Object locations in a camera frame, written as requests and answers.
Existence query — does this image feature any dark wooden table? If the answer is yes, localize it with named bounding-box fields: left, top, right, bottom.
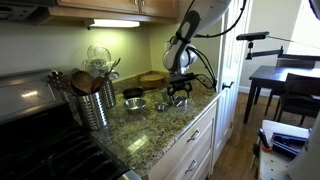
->
left=242, top=64, right=320, bottom=125

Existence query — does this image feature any under cabinet light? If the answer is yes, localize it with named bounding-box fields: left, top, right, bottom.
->
left=84, top=18, right=141, bottom=30

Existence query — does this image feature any black exterior camera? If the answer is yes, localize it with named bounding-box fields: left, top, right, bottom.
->
left=235, top=31, right=271, bottom=42

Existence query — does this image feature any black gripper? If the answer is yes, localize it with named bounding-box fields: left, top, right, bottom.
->
left=166, top=79, right=194, bottom=98

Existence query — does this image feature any small wooden spoon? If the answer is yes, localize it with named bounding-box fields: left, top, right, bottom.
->
left=91, top=75, right=106, bottom=95

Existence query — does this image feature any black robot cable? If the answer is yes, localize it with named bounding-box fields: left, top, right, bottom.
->
left=194, top=0, right=249, bottom=39
left=186, top=45, right=219, bottom=92

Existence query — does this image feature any cream base cabinet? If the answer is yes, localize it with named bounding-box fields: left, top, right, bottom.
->
left=143, top=95, right=222, bottom=180

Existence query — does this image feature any dark range hood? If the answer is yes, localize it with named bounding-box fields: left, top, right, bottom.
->
left=0, top=0, right=56, bottom=23

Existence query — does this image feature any medium metal measuring cup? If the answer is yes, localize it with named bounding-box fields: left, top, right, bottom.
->
left=172, top=96, right=189, bottom=108

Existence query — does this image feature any slotted wooden spatula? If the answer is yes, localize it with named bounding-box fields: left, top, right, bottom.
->
left=46, top=70, right=75, bottom=95

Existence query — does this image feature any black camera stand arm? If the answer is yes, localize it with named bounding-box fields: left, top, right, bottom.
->
left=245, top=40, right=320, bottom=62

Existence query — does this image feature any round wooden board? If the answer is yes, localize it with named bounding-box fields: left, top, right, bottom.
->
left=138, top=73, right=166, bottom=90

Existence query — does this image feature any wooden upper cabinet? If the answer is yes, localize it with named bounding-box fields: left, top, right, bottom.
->
left=33, top=0, right=180, bottom=26

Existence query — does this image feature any large wooden spoon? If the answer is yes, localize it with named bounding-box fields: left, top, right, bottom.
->
left=70, top=70, right=95, bottom=97

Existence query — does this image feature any small metal measuring cup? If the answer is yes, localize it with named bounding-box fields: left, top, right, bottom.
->
left=154, top=101, right=170, bottom=113

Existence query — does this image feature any small perforated steel utensil holder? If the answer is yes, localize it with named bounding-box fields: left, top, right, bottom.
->
left=101, top=78, right=117, bottom=110

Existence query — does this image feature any large perforated steel utensil holder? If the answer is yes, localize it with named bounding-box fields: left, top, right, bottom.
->
left=75, top=89, right=110, bottom=131

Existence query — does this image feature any dark wooden chair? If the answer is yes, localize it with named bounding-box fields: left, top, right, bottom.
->
left=275, top=72, right=320, bottom=127
left=264, top=57, right=317, bottom=118

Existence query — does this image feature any wire whisk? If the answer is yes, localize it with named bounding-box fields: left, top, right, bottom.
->
left=80, top=44, right=113, bottom=78

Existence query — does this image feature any black door handle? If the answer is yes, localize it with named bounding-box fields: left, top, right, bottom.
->
left=221, top=80, right=236, bottom=91

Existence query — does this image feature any red black screwdriver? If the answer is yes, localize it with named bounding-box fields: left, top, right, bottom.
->
left=256, top=127, right=273, bottom=154

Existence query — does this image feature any white door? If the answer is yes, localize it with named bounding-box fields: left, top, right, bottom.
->
left=213, top=0, right=255, bottom=168

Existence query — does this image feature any black kitchen stove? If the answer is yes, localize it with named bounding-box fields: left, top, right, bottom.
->
left=0, top=68, right=143, bottom=180

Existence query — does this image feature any white perforated cart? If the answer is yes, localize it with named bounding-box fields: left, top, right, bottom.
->
left=255, top=119, right=312, bottom=180

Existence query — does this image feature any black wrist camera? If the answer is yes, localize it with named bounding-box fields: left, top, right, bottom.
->
left=168, top=72, right=198, bottom=83

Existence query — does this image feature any large metal measuring cup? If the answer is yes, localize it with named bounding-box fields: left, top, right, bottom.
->
left=161, top=88, right=171, bottom=103

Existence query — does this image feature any small steel bowl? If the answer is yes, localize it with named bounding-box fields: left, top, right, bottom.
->
left=122, top=97, right=147, bottom=114

